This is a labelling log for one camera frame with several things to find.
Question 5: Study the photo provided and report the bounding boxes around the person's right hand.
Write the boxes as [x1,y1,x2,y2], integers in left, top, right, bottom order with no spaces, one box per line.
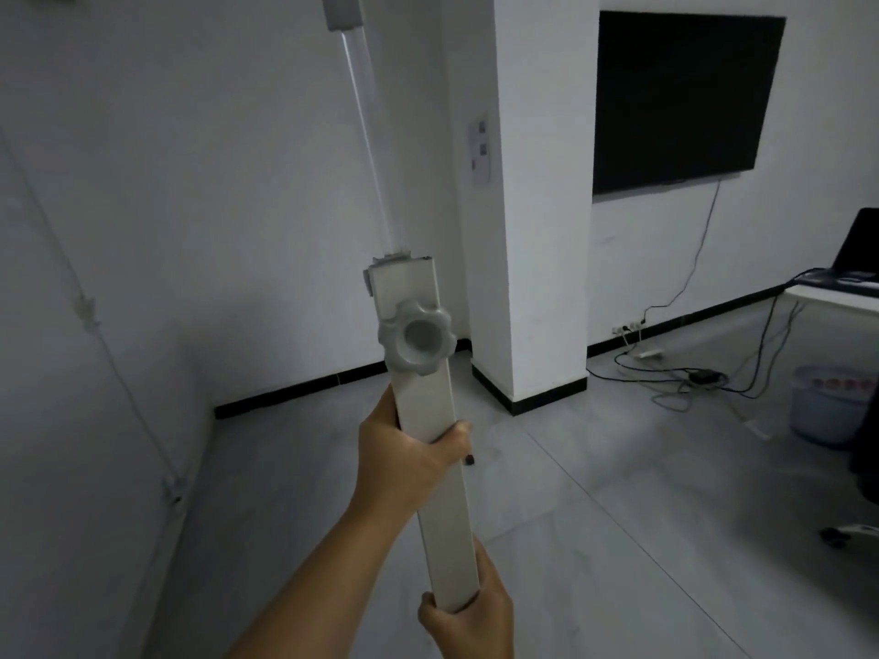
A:
[418,538,515,659]

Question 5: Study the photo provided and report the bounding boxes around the person's left hand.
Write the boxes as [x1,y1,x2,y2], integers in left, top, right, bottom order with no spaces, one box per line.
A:
[353,387,473,526]

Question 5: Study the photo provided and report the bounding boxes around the white whiteboard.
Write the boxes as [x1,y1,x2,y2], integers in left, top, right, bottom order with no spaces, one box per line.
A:
[320,0,483,613]

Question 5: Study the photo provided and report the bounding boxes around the grey plastic stand knob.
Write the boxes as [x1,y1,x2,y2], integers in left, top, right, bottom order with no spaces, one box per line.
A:
[376,298,457,376]

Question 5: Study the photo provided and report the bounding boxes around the person's left forearm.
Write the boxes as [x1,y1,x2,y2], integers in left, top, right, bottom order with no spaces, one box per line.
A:
[224,500,421,659]

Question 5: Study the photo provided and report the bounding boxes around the pale blue waste bin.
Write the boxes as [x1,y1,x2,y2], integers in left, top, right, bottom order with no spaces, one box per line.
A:
[788,364,879,448]

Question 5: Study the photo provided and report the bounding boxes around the black office chair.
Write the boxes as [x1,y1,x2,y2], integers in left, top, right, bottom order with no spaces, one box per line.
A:
[819,404,879,550]

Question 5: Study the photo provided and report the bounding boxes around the white table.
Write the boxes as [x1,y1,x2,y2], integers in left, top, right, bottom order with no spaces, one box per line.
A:
[782,268,879,311]

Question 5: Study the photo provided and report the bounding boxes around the black laptop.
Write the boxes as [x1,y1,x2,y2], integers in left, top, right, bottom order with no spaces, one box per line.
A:
[826,206,879,284]

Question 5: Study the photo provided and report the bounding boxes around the thin white wall cable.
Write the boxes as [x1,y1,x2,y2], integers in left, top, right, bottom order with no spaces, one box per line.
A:
[0,126,188,505]

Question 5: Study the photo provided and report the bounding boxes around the thin television cable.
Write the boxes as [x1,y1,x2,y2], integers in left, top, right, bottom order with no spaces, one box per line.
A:
[641,178,722,325]

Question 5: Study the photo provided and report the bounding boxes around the black wall television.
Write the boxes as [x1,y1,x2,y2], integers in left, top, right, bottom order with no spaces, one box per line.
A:
[591,10,788,199]

